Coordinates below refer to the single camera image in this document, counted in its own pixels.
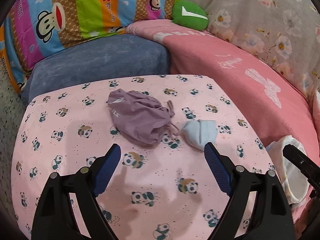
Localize light blue small sock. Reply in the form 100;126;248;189
182;120;217;150

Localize purple drawstring pouch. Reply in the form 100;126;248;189
107;89;180;147

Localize white-lined trash bin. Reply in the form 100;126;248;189
266;135;310;205

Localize pink bed blanket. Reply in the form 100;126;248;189
126;18;320;228

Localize pink panda print cloth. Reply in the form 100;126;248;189
11;75;274;239

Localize grey floral sheet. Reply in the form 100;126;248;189
188;0;319;101

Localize blue velvet cushion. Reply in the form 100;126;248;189
21;34;171;105

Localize green checkmark cushion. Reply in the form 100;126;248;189
172;0;209;31

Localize colourful monkey print quilt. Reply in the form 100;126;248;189
1;0;176;93

